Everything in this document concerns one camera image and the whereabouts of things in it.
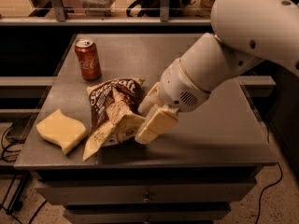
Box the black cable on right floor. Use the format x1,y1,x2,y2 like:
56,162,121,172
254,133,284,224

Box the upper drawer with knob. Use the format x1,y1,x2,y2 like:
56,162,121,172
36,178,256,206

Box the clear plastic container behind glass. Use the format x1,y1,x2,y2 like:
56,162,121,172
79,0,115,17

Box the yellow wavy sponge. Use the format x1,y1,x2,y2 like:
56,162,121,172
36,109,88,155

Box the drawer with knob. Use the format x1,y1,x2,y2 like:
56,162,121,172
36,178,256,206
64,203,231,224

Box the red coca-cola can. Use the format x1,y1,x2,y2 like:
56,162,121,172
75,38,102,81

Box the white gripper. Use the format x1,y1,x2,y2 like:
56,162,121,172
135,59,210,144

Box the lower drawer with knob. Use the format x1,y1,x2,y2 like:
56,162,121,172
64,203,231,224

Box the black bag behind glass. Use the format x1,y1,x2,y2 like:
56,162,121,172
126,0,194,17

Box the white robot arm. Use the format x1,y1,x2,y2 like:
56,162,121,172
135,0,299,144

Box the brown sea salt chip bag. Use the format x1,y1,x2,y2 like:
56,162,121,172
83,77,145,161

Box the black cables on left floor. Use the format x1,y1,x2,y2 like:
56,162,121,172
0,115,48,224

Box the metal railing frame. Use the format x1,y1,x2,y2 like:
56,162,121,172
0,0,210,27

